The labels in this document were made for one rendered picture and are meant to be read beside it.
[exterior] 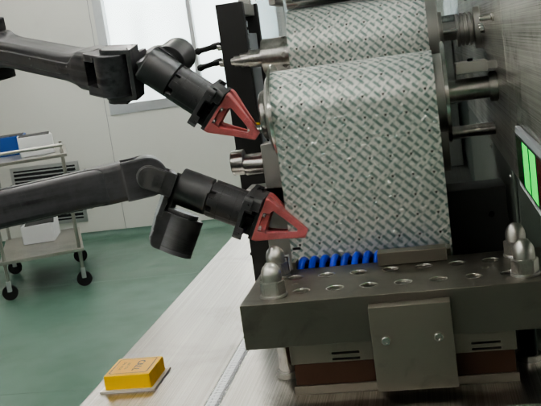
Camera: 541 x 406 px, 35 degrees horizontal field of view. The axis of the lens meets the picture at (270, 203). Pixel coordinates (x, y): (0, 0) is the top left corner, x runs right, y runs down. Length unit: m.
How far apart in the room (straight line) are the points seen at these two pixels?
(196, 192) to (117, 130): 6.00
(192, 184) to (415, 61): 0.37
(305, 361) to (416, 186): 0.31
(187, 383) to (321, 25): 0.64
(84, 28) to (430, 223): 6.19
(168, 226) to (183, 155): 5.84
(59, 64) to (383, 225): 0.58
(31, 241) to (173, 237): 5.01
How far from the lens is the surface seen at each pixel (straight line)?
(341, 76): 1.26
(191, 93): 1.31
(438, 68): 1.25
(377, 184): 1.25
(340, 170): 1.25
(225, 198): 1.26
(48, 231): 6.23
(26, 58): 1.52
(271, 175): 1.34
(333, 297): 1.09
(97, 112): 7.31
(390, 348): 1.09
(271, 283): 1.12
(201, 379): 1.26
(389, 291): 1.09
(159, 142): 7.16
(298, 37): 1.49
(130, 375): 1.26
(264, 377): 1.23
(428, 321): 1.07
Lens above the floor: 1.34
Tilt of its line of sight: 10 degrees down
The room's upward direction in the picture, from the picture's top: 8 degrees counter-clockwise
